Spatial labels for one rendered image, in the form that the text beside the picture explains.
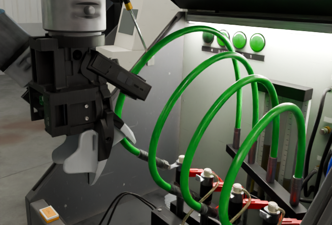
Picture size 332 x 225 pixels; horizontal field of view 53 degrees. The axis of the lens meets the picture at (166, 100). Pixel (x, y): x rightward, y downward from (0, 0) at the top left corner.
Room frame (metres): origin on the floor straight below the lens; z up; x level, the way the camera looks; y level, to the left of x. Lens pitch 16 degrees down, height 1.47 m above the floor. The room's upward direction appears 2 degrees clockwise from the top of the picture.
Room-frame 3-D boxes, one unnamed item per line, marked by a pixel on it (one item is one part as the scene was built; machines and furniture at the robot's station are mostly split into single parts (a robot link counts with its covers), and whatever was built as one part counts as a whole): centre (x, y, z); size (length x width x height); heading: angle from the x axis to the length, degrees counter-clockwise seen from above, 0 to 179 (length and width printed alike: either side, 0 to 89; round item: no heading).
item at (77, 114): (0.41, 0.12, 1.37); 0.09 x 0.08 x 0.12; 131
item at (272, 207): (0.53, -0.20, 1.12); 0.02 x 0.02 x 0.03
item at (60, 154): (0.43, 0.13, 1.27); 0.06 x 0.03 x 0.09; 131
